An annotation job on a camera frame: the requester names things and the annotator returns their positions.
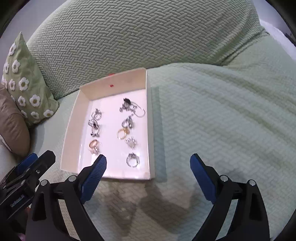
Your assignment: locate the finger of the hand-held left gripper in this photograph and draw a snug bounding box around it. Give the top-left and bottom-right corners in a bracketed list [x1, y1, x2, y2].
[14, 150, 56, 186]
[0, 153, 38, 183]

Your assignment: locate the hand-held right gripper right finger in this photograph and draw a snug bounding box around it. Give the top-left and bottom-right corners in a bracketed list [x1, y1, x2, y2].
[190, 153, 270, 241]

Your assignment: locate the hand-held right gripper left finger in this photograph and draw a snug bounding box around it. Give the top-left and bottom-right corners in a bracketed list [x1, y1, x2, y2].
[25, 154, 107, 241]

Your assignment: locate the gold band ring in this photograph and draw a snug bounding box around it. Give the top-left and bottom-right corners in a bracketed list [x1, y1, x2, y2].
[89, 139, 102, 150]

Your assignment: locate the silver ring with dark ornament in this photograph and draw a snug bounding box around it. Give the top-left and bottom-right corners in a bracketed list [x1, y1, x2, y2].
[126, 153, 140, 167]

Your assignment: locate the star-shaped pearl brooch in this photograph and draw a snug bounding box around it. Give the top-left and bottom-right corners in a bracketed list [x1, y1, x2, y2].
[125, 137, 137, 149]

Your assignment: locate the beaded silver bow ring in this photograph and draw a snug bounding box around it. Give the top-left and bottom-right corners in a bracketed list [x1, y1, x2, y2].
[88, 119, 101, 137]

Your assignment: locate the cream cardboard box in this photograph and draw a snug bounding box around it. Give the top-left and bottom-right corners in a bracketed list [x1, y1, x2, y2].
[60, 68, 155, 181]

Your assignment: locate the silver ring with chain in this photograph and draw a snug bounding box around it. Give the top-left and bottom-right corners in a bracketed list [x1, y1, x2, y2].
[91, 108, 102, 121]

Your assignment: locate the silver openwork ring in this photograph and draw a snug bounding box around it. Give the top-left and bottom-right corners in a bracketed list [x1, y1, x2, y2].
[121, 116, 134, 129]

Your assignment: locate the thin silver necklace chain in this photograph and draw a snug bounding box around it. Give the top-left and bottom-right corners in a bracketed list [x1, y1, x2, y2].
[132, 103, 146, 117]

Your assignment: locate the black flower dangle earring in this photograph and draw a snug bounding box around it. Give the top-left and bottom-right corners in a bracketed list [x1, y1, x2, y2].
[119, 97, 137, 114]

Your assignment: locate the brown pillow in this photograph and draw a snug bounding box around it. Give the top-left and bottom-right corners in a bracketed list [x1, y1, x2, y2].
[0, 83, 30, 158]

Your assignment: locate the green textured sofa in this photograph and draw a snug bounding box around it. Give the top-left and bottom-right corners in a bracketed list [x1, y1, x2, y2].
[0, 0, 296, 241]

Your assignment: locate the green daisy pattern pillow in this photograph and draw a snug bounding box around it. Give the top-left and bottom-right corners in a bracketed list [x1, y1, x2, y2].
[1, 32, 60, 127]

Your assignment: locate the white fluffy blanket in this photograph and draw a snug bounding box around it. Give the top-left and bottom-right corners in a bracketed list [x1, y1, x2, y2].
[259, 20, 292, 47]

